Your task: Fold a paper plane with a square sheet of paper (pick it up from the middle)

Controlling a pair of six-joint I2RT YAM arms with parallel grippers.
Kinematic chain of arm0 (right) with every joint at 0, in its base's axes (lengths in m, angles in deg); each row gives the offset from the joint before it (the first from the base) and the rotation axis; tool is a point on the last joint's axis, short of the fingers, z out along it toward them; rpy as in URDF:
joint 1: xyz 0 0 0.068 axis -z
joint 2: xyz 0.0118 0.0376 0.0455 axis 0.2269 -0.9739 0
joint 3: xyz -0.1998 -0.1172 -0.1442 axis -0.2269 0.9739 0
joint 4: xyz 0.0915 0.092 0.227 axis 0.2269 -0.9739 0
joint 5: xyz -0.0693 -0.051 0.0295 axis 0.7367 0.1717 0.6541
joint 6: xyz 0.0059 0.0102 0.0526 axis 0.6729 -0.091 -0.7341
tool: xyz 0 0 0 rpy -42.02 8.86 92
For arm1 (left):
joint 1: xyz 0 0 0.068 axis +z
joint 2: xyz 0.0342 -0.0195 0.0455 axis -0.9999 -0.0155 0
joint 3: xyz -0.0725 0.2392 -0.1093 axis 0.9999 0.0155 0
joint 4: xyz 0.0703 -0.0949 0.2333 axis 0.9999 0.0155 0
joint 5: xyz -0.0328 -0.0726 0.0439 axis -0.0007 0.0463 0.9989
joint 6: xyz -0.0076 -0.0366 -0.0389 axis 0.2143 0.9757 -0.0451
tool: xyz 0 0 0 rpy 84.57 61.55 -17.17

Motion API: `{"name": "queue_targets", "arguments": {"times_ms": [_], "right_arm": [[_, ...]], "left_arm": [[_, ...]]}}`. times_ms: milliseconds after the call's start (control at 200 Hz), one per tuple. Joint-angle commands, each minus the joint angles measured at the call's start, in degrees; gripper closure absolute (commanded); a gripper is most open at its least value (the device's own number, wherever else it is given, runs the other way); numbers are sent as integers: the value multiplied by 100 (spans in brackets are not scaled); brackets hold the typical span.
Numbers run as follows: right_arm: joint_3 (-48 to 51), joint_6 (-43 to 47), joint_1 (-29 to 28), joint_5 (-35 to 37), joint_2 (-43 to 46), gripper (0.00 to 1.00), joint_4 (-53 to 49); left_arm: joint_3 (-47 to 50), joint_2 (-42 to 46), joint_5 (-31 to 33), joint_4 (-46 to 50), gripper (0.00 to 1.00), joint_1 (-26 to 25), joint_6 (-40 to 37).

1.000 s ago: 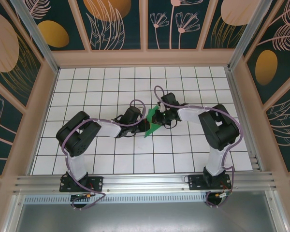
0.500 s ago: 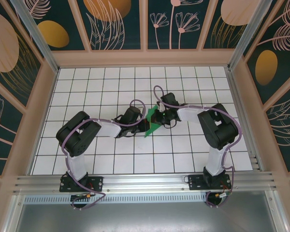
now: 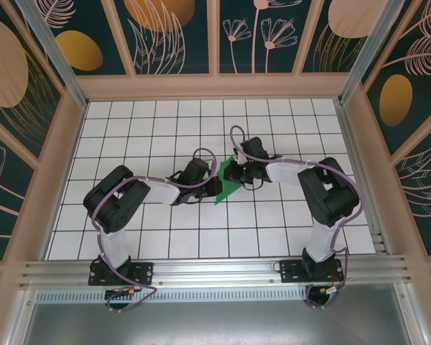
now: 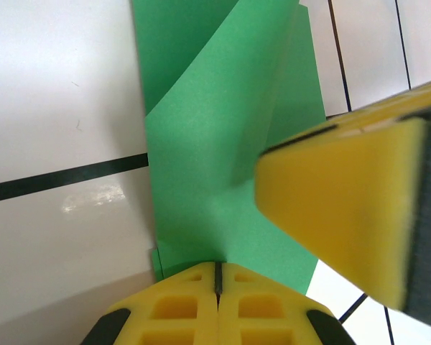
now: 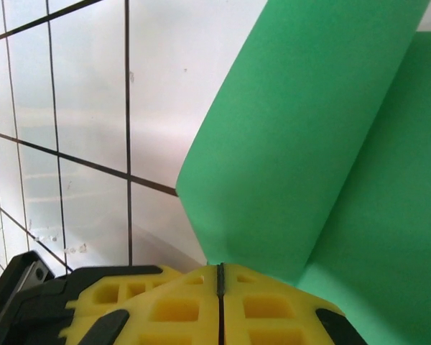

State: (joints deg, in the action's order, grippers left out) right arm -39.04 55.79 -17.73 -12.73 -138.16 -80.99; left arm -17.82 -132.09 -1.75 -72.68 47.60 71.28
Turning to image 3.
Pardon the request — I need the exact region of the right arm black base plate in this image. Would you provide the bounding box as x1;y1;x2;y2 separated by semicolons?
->
279;259;345;284

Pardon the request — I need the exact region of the small white yellow connector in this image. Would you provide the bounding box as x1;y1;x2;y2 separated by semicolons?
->
318;285;346;298

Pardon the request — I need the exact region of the aluminium side rail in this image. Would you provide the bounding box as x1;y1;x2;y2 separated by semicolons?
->
335;100;388;255

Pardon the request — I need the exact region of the green paper sheet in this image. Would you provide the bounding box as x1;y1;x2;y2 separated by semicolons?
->
213;155;244;206

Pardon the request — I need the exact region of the small black adapter board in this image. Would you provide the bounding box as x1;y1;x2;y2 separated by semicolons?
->
105;286;139;300

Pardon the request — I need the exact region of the aluminium frame post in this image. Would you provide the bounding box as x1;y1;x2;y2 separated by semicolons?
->
338;0;407;106
14;0;89;109

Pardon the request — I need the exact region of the long aluminium mounting rail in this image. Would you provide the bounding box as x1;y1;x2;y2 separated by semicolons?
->
19;254;414;288

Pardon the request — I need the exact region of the grey slotted cable duct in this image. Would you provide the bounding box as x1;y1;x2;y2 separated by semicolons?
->
35;290;310;304

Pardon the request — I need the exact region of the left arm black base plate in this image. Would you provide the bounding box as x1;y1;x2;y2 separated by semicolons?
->
88;261;154;287

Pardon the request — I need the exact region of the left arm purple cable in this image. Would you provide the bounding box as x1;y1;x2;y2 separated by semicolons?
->
92;147;216;313

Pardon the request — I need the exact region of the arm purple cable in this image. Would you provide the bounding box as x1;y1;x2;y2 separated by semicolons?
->
229;124;366;311
92;147;216;313

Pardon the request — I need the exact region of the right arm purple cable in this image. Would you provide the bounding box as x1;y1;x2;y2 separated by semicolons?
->
229;124;366;311

